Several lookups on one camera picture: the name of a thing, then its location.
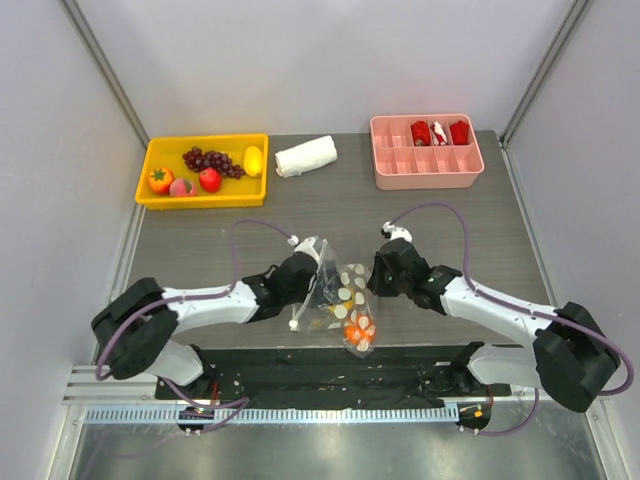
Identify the grey aluminium corner rail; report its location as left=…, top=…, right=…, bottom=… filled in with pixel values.
left=499, top=0, right=593, bottom=148
left=59, top=0, right=150, bottom=147

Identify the pink fake peach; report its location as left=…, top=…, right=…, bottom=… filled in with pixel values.
left=169, top=178, right=198, bottom=198

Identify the purple cable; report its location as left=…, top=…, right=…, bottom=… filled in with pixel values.
left=392, top=202, right=634, bottom=436
left=94, top=218, right=301, bottom=434

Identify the perforated metal cable rail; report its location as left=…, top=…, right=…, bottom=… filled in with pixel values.
left=84, top=404, right=459, bottom=425

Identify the purple fake grape bunch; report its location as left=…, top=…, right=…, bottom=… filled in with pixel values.
left=182, top=146, right=246, bottom=179

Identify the grey aluminium corner rail left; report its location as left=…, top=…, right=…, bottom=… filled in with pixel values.
left=59, top=0, right=150, bottom=147

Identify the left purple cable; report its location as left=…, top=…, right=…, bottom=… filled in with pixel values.
left=94, top=218, right=301, bottom=434

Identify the rolled white towel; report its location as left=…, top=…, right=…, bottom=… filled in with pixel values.
left=275, top=135, right=337, bottom=178

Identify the orange red fake persimmon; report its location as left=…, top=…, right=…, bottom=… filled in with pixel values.
left=148, top=167, right=175, bottom=195

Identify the clear zip top bag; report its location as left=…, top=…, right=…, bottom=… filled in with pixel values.
left=289, top=239, right=377, bottom=358

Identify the red fake tomato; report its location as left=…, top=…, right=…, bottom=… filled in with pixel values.
left=199, top=167, right=222, bottom=193

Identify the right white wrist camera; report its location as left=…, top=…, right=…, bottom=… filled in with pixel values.
left=381, top=221, right=413, bottom=243

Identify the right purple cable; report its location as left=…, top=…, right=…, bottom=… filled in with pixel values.
left=392, top=202, right=634, bottom=436

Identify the red white rolled cloth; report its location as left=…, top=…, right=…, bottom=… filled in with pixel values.
left=431, top=121, right=449, bottom=146

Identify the red rolled cloth right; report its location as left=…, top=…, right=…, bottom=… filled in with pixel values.
left=449, top=120, right=470, bottom=146

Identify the pink divided organizer box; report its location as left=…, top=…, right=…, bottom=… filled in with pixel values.
left=370, top=113, right=485, bottom=190

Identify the grey aluminium corner rail right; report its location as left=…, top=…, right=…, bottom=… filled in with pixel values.
left=499, top=0, right=593, bottom=148

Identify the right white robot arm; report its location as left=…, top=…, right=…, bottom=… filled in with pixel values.
left=367, top=238, right=621, bottom=413

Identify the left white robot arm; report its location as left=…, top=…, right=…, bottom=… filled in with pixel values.
left=91, top=250, right=320, bottom=399

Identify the yellow fake mango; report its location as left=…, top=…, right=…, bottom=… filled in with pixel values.
left=243, top=146, right=263, bottom=178

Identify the red rolled cloth left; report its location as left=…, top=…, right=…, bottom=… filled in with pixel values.
left=410, top=120, right=431, bottom=147

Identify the yellow plastic tray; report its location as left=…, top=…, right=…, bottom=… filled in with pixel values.
left=135, top=133, right=269, bottom=210

